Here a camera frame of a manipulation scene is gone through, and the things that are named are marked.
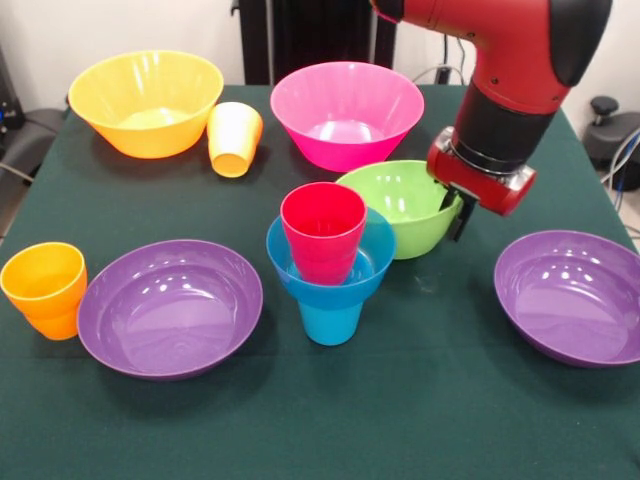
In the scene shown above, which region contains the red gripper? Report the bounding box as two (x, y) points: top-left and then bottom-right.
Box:
(425, 126), (539, 243)

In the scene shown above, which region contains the green plastic bowl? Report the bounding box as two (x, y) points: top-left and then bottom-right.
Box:
(333, 159), (464, 261)

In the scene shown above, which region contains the large pink plastic bowl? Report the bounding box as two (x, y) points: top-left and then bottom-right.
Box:
(269, 61), (426, 174)

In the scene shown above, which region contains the red plastic cup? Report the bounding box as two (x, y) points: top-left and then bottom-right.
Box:
(279, 181), (369, 287)

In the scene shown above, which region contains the small blue plastic bowl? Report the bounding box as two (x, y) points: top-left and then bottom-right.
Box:
(265, 208), (398, 307)

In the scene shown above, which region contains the shallow purple plastic bowl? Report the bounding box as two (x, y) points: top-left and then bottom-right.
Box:
(493, 229), (640, 370)
(76, 239), (265, 383)

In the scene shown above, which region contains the blue plastic cup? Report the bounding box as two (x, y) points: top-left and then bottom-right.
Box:
(298, 299), (365, 347)

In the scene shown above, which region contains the yellow orange plastic cup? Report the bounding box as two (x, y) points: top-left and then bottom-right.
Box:
(206, 101), (265, 179)

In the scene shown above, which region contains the black stand with knob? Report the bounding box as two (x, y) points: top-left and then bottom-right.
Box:
(582, 96), (640, 171)

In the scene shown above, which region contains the dark green tablecloth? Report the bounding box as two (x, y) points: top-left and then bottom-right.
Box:
(0, 83), (640, 480)

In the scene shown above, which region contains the large orange plastic bowl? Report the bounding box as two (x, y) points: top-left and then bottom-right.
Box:
(67, 49), (225, 160)

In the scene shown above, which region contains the black grey chair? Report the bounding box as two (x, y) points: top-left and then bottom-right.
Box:
(0, 107), (69, 182)

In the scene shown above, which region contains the black equipment box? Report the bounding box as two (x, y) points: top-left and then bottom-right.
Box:
(0, 47), (26, 132)

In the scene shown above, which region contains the light blue cable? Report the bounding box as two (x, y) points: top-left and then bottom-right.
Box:
(599, 127), (640, 189)

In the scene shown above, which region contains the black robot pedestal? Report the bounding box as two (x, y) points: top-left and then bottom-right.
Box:
(230, 0), (407, 86)

